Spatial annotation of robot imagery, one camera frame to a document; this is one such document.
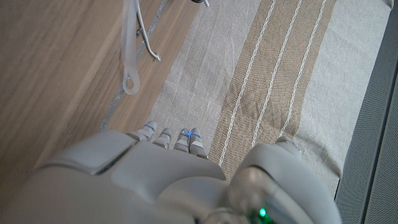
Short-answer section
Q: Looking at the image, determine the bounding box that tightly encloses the beige striped curtain backdrop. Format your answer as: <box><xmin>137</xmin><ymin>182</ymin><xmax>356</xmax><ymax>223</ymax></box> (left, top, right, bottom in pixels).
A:
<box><xmin>149</xmin><ymin>0</ymin><xmax>394</xmax><ymax>197</ymax></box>

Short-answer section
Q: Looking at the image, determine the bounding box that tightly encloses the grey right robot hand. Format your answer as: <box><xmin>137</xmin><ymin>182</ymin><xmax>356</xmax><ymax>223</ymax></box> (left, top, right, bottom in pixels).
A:
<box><xmin>0</xmin><ymin>120</ymin><xmax>343</xmax><ymax>224</ymax></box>

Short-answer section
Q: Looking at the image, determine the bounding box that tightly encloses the white charging cable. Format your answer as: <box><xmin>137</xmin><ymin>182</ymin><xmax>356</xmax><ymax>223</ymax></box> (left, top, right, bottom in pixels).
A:
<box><xmin>134</xmin><ymin>0</ymin><xmax>210</xmax><ymax>62</ymax></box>

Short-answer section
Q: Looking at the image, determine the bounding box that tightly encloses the clear plastic bag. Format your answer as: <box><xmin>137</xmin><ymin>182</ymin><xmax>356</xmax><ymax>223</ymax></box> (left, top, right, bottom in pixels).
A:
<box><xmin>120</xmin><ymin>0</ymin><xmax>141</xmax><ymax>96</ymax></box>

